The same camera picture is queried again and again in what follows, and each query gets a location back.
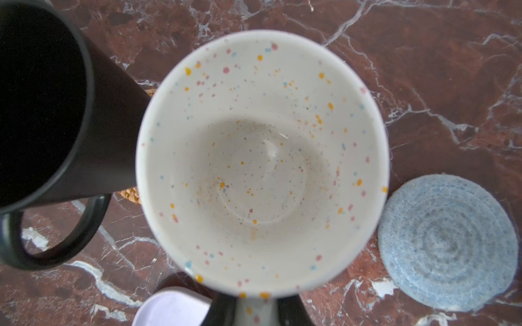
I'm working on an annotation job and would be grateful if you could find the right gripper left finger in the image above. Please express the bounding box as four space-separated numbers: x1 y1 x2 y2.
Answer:
201 293 237 326

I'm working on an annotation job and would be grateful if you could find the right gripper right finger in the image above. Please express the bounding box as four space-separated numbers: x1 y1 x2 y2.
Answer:
277 295 313 326

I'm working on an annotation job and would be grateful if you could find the woven rattan coaster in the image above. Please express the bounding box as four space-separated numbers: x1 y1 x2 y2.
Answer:
118 88 157 205

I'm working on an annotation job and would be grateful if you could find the white speckled mug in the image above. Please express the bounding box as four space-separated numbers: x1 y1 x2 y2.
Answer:
136 30 390 325

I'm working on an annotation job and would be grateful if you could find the blue woven coaster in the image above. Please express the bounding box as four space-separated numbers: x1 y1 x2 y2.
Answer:
378 175 519 312

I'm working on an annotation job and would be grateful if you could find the black cup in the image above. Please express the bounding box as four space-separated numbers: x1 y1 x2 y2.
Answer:
1 1 150 271

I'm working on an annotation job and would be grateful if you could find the lilac plastic tray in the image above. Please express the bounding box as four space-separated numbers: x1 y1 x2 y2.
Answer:
132 287 212 326

